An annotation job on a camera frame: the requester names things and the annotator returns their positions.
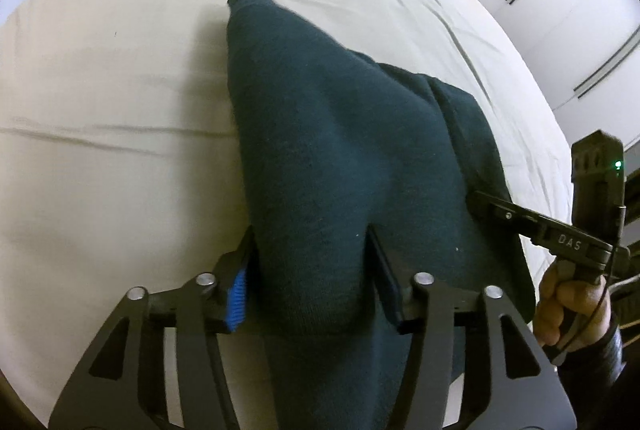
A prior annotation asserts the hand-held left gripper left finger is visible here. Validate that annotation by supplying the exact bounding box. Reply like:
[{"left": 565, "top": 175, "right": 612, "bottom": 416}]
[{"left": 47, "top": 230, "right": 258, "bottom": 430}]

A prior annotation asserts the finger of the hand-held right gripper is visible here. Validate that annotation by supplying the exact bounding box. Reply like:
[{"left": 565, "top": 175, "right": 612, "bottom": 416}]
[{"left": 465, "top": 189, "right": 546, "bottom": 240}]

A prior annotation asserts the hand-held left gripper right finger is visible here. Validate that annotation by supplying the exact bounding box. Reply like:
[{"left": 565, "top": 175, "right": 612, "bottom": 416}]
[{"left": 367, "top": 224, "right": 578, "bottom": 430}]

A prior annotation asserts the dark green sweater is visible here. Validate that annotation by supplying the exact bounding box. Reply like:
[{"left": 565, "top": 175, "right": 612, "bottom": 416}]
[{"left": 226, "top": 0, "right": 536, "bottom": 430}]

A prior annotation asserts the person's right forearm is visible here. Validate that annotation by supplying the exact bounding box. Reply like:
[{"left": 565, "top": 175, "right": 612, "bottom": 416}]
[{"left": 550, "top": 320, "right": 632, "bottom": 413}]

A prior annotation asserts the person's right hand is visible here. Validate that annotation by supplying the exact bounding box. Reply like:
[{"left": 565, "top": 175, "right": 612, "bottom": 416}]
[{"left": 534, "top": 260, "right": 614, "bottom": 354}]

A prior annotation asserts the white wardrobe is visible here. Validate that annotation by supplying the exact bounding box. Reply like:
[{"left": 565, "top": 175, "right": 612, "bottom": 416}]
[{"left": 467, "top": 0, "right": 640, "bottom": 231}]

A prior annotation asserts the bed with beige sheet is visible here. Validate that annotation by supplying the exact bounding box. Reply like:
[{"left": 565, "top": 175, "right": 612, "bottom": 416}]
[{"left": 0, "top": 0, "right": 576, "bottom": 430}]

